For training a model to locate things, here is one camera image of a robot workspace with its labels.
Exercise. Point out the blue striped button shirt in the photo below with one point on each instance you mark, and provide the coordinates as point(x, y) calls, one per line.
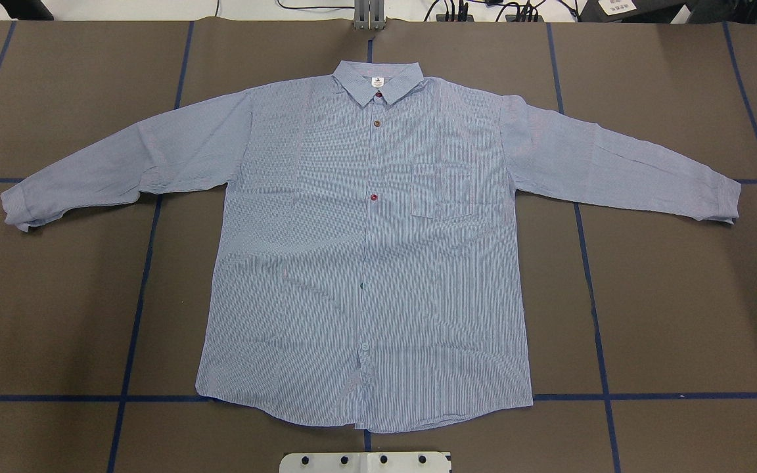
point(367, 272)

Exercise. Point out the black box with label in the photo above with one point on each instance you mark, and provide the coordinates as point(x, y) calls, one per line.
point(647, 12)

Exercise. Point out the grey aluminium frame post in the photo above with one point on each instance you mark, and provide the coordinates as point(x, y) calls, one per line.
point(369, 15)

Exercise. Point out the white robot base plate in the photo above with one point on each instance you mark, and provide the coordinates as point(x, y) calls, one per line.
point(393, 461)

